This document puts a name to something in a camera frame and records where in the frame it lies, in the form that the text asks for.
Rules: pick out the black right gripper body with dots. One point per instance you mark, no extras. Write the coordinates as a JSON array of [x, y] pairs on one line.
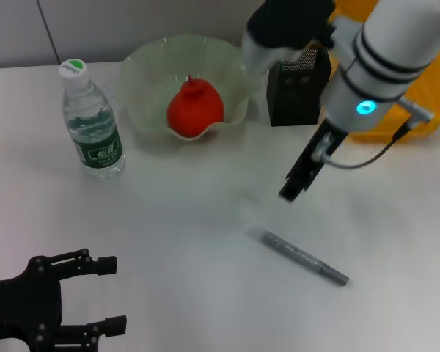
[[311, 157]]

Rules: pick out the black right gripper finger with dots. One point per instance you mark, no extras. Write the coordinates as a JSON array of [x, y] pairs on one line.
[[291, 190]]

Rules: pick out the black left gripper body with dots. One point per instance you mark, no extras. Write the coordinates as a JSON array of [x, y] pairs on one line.
[[22, 308]]

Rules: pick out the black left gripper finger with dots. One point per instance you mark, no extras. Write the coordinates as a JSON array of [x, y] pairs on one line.
[[113, 325], [108, 265]]

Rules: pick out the red-orange orange fruit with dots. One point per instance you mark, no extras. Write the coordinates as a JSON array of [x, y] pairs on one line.
[[196, 110]]

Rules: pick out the clear green-label water bottle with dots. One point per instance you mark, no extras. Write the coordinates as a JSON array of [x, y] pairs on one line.
[[95, 128]]

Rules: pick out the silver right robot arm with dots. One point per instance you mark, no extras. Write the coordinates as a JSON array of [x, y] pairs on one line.
[[370, 55]]

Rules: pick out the black mesh pen holder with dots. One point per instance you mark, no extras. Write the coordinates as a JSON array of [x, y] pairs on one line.
[[293, 99]]

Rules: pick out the grey marker pen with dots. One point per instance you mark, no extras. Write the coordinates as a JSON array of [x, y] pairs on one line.
[[297, 254]]

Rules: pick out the pale green glass fruit bowl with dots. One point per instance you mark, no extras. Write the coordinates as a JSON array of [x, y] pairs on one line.
[[146, 73]]

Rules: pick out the yellow plastic bin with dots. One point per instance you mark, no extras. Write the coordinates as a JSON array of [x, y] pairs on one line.
[[407, 124]]

